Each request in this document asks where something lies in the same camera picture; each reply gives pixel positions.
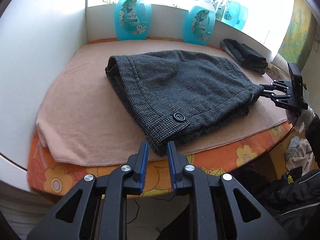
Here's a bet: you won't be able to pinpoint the blue bottle on windowsill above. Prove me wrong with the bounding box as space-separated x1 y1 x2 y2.
234 6 248 31
222 1 241 27

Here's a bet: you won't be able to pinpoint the white lace table cloth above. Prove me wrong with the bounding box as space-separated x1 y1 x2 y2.
266 54 290 80

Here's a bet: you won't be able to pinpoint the black jacket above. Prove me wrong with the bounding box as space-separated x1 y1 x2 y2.
232 114 319 239

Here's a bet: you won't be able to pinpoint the black cable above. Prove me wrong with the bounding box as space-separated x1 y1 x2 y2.
268 114 301 153

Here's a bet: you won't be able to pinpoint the white gloved hand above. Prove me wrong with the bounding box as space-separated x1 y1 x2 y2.
286 107 316 133

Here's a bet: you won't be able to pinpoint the pile of light clothes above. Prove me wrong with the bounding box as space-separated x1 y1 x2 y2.
285 136 314 175

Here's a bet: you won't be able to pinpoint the pink towel mat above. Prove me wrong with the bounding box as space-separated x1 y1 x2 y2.
36 40 287 167

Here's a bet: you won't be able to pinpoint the yellow green wall painting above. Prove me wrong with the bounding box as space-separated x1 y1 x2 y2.
278 0 317 70

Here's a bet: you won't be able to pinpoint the dark grey checked pants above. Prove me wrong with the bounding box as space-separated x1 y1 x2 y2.
105 50 263 155

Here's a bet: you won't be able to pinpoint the black camera box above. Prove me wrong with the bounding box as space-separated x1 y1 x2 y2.
287 62 304 106

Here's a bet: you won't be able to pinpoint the large blue detergent bottle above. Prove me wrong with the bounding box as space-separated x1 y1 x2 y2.
114 0 152 41

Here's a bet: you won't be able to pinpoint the far blue bottle on windowsill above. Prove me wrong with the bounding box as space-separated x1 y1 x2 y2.
234 6 248 31

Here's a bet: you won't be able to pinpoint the folded dark clothes stack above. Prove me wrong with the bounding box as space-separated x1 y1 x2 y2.
220 39 268 75

